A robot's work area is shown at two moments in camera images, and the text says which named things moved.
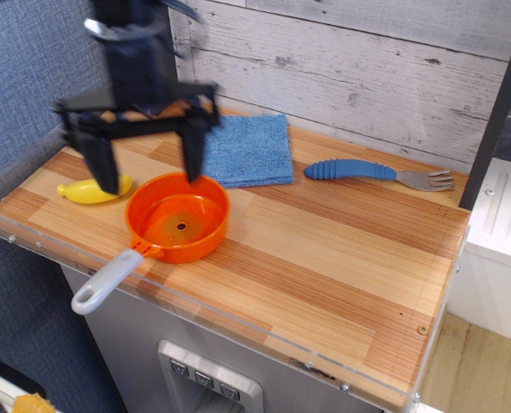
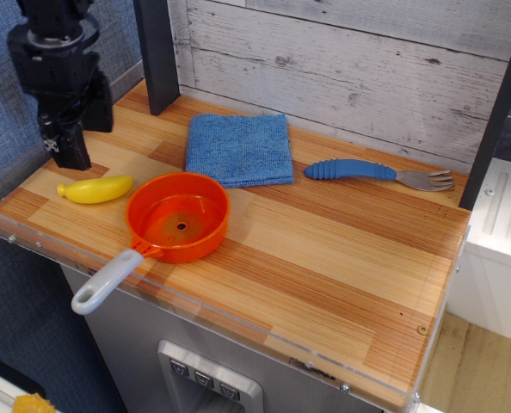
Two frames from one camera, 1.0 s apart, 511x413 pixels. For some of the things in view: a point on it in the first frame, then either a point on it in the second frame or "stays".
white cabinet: (492, 283) stays
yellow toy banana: (89, 191) stays
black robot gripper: (144, 89) to (56, 72)
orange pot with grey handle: (167, 217) stays
